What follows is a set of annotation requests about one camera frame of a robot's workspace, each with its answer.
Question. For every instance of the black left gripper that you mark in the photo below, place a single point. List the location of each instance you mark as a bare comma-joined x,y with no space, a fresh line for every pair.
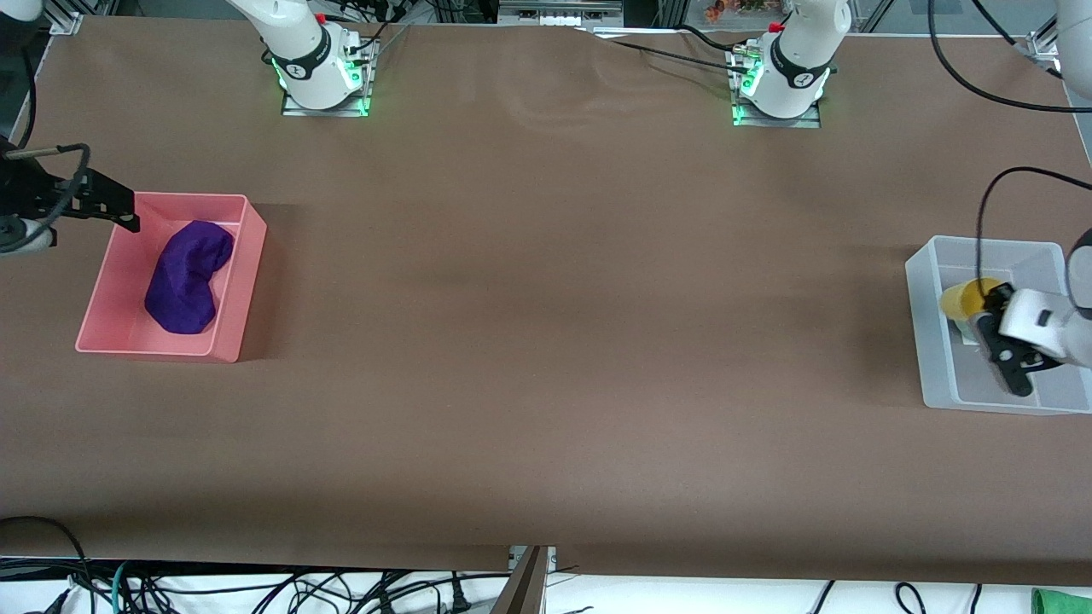
989,328

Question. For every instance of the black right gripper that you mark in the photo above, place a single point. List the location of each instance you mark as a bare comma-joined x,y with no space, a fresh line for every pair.
34,193

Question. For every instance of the yellow cup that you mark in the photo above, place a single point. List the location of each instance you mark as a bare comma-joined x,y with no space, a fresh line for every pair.
960,298

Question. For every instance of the purple cloth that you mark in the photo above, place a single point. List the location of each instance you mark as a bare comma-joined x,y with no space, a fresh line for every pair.
183,281

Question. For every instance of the green cloth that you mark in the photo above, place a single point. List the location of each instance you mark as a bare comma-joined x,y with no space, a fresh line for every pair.
1062,602

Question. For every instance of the clear plastic bin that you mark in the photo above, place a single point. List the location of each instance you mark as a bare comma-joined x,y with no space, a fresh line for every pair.
947,375

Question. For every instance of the pink plastic bin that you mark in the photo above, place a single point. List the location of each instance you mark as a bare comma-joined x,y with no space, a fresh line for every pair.
230,281

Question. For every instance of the orange objects on shelf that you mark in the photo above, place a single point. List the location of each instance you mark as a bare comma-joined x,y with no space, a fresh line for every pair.
738,8

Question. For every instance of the white power strip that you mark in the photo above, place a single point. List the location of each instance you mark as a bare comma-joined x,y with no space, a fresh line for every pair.
559,10

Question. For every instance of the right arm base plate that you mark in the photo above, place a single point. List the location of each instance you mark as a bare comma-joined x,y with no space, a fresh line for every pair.
328,104

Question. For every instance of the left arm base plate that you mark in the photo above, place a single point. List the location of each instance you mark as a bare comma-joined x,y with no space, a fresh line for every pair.
776,120

